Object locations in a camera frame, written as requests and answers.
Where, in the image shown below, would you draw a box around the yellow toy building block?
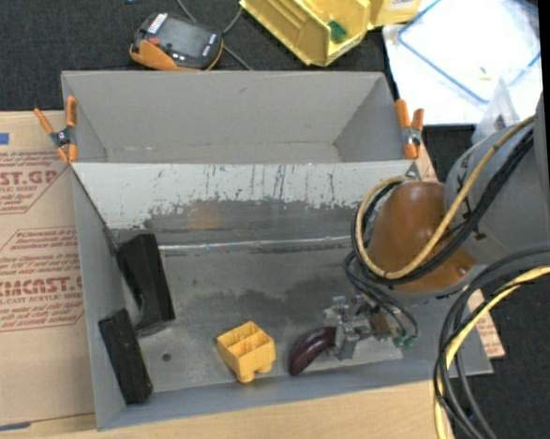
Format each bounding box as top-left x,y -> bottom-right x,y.
214,318 -> 280,386

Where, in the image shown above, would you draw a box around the brown cardboard board, red print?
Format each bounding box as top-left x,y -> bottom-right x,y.
0,104 -> 98,434

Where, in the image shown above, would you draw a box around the dark green flat block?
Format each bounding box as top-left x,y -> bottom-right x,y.
114,230 -> 178,339
97,306 -> 156,408

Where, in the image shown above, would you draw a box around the grey metal bin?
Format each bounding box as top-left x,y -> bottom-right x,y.
59,42 -> 497,433

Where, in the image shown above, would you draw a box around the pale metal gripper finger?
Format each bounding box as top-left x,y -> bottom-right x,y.
333,321 -> 364,362
323,295 -> 357,328

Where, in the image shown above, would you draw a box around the purple toy eggplant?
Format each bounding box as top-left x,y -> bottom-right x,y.
285,325 -> 342,378

